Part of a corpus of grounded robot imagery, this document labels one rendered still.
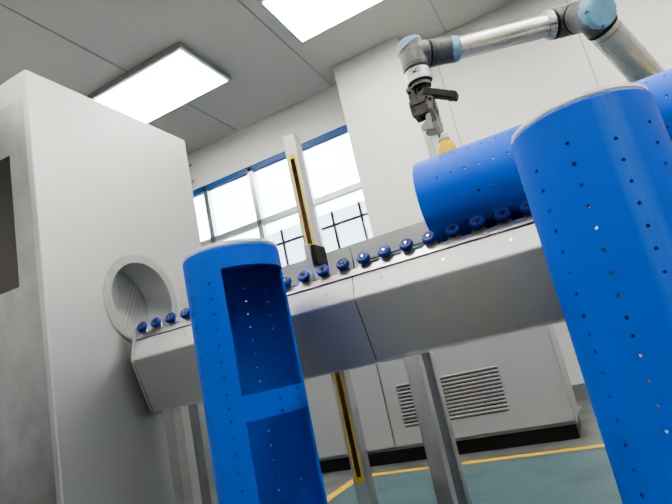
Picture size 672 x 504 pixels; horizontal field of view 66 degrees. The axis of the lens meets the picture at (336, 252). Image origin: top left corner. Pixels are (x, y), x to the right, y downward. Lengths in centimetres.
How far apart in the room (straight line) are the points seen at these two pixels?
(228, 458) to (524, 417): 216
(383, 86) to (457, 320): 355
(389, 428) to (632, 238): 263
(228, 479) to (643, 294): 103
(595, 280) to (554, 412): 223
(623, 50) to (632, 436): 154
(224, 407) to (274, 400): 13
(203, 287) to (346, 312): 47
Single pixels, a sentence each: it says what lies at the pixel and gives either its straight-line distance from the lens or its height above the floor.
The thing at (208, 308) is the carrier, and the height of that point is 86.
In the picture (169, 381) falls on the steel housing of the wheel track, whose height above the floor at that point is 73.
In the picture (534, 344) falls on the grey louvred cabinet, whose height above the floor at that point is 54.
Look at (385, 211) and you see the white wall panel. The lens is 453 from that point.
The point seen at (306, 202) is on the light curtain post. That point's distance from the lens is 227.
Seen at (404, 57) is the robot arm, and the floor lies 160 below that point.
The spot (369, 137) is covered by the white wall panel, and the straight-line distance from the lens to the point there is 477.
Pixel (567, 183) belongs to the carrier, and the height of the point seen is 88.
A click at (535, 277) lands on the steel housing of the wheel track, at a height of 76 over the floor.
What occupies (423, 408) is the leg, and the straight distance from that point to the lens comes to 163.
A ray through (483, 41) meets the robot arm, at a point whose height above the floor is 168.
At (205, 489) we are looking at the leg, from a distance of 226.
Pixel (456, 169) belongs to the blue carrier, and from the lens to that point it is 160.
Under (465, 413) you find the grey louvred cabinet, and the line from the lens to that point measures 332.
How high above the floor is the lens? 63
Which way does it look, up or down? 13 degrees up
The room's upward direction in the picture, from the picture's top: 12 degrees counter-clockwise
